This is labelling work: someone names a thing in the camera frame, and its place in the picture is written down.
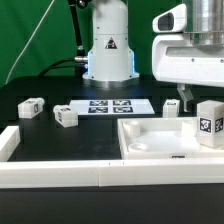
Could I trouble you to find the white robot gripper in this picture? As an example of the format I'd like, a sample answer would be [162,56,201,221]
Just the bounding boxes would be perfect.
[152,34,224,112]

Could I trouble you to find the white square tabletop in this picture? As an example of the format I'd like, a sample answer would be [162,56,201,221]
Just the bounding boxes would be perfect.
[118,117,224,160]

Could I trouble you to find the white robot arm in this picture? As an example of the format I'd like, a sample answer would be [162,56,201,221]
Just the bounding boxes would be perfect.
[83,0,224,102]

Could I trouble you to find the white marker sheet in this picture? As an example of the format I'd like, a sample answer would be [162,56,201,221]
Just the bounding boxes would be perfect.
[69,99,154,115]

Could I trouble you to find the green backdrop cloth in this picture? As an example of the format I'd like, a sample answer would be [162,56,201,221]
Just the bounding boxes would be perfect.
[0,0,224,88]

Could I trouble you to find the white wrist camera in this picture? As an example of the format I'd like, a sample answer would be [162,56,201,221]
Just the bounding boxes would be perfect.
[152,4,187,33]

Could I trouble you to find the black cable bundle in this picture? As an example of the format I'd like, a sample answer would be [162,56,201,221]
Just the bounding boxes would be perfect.
[38,0,90,78]

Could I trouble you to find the white front fence wall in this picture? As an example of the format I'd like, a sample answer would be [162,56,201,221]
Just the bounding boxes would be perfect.
[0,158,224,189]

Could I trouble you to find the white fence wall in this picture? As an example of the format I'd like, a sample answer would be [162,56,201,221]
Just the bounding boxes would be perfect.
[0,126,20,162]
[0,158,224,189]

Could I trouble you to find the white thin cable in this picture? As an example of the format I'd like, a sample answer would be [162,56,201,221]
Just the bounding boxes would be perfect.
[4,0,56,85]

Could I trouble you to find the white left fence wall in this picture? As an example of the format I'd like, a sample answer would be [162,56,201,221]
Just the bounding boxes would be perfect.
[0,126,20,162]

